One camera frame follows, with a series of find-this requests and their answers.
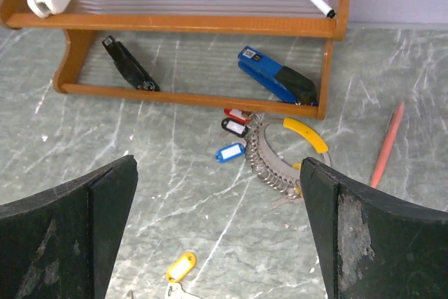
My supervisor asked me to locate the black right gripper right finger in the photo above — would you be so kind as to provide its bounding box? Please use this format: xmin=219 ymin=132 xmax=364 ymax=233
xmin=300 ymin=157 xmax=447 ymax=298

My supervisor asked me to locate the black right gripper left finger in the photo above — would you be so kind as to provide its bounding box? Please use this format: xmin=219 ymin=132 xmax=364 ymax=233
xmin=1 ymin=155 xmax=138 ymax=298

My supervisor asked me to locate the large keyring with keys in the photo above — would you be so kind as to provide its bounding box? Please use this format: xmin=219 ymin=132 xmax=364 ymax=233
xmin=214 ymin=108 xmax=332 ymax=209

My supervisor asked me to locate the yellow tagged key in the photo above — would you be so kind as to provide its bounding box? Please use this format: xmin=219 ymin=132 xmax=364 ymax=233
xmin=164 ymin=252 xmax=200 ymax=299

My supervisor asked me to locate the orange pencil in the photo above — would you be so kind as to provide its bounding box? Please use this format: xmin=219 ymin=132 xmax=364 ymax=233
xmin=370 ymin=102 xmax=405 ymax=188

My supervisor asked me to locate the blue stapler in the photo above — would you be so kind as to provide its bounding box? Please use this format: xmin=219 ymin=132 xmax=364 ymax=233
xmin=238 ymin=46 xmax=318 ymax=106

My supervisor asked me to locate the black stapler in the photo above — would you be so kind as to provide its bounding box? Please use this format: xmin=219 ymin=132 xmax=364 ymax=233
xmin=101 ymin=35 xmax=160 ymax=92

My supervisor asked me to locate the wooden three-tier shelf rack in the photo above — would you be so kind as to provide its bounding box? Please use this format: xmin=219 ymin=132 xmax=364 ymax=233
xmin=1 ymin=0 xmax=350 ymax=119

